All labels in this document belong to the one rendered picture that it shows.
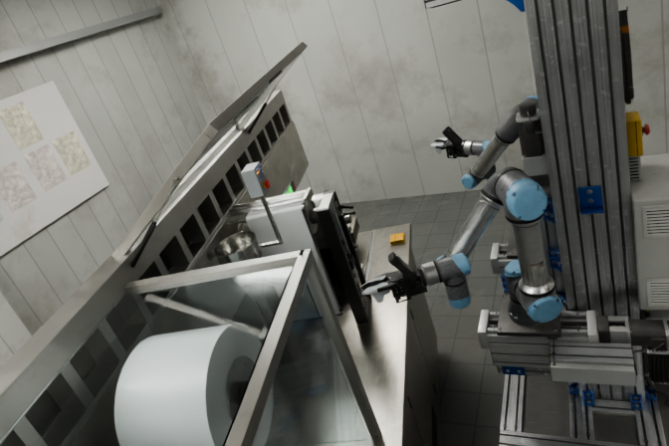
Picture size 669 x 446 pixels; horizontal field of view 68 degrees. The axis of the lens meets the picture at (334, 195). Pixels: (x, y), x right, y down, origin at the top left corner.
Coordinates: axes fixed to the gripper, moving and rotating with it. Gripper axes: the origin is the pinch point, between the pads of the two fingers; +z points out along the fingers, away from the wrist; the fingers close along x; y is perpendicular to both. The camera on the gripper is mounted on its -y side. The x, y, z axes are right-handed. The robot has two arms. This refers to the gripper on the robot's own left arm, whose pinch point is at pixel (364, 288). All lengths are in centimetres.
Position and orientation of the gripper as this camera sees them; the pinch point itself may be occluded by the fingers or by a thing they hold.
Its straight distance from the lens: 170.4
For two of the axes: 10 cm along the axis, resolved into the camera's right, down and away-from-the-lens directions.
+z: -9.5, 3.0, 0.6
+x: -0.3, -2.7, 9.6
